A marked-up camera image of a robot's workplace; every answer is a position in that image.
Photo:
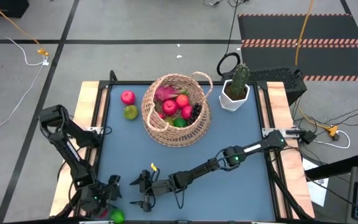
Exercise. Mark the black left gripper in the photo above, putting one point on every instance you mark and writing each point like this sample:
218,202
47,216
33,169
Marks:
92,200

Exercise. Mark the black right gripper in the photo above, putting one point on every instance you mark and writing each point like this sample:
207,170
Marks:
163,186

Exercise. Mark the small green lime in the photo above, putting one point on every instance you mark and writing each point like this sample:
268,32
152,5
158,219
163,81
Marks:
117,216

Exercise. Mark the woven wicker basket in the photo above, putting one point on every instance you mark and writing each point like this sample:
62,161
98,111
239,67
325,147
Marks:
179,137

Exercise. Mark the black grapes with leaf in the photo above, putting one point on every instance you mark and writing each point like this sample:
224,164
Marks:
196,110

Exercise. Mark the red and yellow apple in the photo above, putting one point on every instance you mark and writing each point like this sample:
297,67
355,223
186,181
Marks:
182,101

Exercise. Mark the pink dragon fruit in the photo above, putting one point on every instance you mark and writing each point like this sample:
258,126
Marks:
165,93

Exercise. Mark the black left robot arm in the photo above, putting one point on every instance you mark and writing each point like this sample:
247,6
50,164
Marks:
73,155

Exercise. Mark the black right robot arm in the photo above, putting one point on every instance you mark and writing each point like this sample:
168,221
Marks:
253,147

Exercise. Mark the yellow tag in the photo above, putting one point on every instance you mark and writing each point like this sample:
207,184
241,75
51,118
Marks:
153,167

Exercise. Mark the light wooden side board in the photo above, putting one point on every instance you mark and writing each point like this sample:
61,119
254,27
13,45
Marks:
84,96
277,99

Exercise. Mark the white hexagonal plant pot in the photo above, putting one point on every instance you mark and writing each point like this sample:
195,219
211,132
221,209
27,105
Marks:
230,104

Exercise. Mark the green cactus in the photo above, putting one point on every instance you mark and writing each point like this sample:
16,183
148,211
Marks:
239,77

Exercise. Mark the black power adapter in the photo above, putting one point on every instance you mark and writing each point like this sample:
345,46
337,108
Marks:
308,136

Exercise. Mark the white paper sheet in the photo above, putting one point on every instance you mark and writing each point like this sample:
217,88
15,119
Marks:
317,186

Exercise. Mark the black box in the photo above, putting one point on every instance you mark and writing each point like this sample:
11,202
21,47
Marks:
3,7

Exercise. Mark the black floor mat striped edges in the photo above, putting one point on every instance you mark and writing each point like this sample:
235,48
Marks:
306,28

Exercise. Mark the black aluminium table frame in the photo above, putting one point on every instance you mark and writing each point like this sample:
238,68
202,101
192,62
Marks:
129,83

